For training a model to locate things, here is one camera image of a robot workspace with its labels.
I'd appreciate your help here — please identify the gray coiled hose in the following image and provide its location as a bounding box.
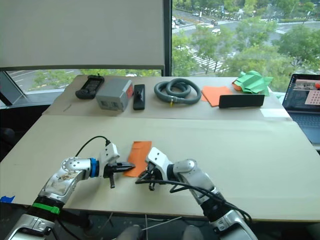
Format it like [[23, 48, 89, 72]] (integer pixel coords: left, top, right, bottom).
[[153, 77, 203, 107]]

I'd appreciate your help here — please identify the open laptop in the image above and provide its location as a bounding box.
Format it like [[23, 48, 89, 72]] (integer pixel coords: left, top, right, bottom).
[[281, 73, 320, 146]]

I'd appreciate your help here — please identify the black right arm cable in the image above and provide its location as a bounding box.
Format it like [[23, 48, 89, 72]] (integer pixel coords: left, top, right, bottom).
[[135, 179, 252, 227]]

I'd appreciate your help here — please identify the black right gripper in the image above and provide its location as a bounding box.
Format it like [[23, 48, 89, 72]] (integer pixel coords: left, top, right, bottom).
[[135, 162, 162, 192]]

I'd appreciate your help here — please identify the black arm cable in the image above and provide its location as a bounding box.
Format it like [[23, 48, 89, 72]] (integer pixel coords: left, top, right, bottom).
[[135, 179, 252, 227], [75, 135, 111, 156]]

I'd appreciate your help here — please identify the gray box with red label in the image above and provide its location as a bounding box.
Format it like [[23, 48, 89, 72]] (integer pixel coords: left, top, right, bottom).
[[95, 77, 134, 112]]

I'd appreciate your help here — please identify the black handheld controller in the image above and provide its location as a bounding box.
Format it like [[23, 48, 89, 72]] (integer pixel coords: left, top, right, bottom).
[[75, 74, 106, 100]]

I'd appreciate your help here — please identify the black flat remote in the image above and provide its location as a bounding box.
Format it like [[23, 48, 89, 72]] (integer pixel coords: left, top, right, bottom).
[[132, 83, 146, 111]]

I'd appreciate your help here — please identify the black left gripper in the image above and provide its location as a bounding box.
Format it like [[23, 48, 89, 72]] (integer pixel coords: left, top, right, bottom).
[[103, 162, 137, 190]]

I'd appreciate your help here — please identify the white string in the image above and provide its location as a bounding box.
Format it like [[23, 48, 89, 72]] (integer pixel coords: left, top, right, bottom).
[[141, 213, 184, 240]]

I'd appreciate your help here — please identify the green folded paper pile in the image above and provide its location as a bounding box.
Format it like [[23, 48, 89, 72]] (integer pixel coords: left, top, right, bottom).
[[235, 70, 274, 97]]

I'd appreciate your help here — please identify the black rectangular case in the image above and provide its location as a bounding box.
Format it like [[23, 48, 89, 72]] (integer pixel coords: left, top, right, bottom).
[[218, 94, 266, 109]]

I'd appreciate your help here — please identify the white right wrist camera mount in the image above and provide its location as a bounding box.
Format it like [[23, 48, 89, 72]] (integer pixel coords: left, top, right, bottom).
[[145, 147, 174, 176]]

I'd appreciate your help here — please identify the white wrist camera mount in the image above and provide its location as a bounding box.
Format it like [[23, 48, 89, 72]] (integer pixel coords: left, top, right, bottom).
[[145, 147, 174, 176], [99, 142, 121, 178]]

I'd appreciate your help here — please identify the dark rounded shape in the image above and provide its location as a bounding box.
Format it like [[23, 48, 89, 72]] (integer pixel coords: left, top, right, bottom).
[[116, 224, 144, 240], [183, 224, 205, 240]]

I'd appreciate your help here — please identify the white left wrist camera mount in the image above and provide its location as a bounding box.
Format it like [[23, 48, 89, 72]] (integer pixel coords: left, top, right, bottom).
[[99, 142, 121, 178]]

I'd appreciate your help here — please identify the white roller blind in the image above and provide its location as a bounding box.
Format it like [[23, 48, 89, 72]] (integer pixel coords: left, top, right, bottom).
[[0, 0, 166, 71]]

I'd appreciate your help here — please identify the black slanted window strut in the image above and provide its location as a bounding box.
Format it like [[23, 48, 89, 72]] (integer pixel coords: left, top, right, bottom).
[[0, 70, 26, 106]]

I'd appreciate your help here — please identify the dark window frame post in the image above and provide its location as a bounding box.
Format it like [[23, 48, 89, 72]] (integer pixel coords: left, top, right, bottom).
[[162, 0, 174, 77]]

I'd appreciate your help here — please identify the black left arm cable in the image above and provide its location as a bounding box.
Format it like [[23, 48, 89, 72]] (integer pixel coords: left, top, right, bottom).
[[75, 135, 111, 156]]

